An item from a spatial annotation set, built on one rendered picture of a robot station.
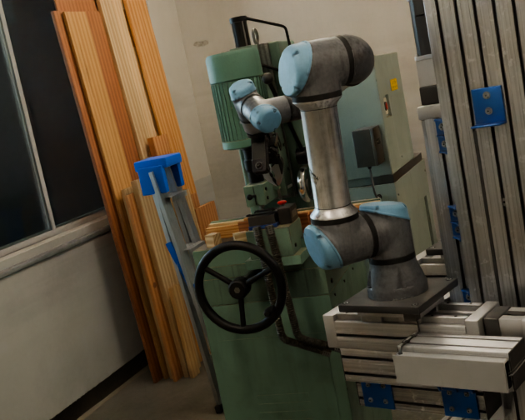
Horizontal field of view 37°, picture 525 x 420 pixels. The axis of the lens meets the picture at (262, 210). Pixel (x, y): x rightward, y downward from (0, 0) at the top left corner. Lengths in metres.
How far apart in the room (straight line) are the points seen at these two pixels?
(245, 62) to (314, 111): 0.76
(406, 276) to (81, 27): 2.60
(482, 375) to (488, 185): 0.47
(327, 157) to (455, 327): 0.49
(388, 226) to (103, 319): 2.46
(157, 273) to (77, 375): 0.62
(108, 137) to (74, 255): 0.62
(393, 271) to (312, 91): 0.48
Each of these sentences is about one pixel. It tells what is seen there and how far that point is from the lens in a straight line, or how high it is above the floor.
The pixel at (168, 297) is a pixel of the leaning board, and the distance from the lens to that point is 4.06.
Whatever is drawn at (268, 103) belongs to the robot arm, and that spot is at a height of 1.33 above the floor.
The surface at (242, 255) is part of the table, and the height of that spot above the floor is 0.87.
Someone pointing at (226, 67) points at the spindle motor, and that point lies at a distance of 2.54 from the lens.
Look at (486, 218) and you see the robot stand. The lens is 2.01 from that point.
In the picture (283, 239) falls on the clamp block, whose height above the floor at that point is 0.92.
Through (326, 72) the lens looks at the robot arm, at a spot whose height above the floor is 1.39.
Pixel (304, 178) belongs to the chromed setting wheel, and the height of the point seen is 1.05.
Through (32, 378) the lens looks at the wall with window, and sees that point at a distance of 3.73.
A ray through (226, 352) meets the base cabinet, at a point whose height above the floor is 0.55.
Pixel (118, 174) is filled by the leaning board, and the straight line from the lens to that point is 4.08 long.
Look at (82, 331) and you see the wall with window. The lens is 4.01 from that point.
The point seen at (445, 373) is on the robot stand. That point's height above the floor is 0.69.
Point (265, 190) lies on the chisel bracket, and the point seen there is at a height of 1.05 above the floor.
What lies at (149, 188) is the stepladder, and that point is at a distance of 3.47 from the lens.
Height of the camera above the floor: 1.39
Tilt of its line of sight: 9 degrees down
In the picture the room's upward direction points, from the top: 11 degrees counter-clockwise
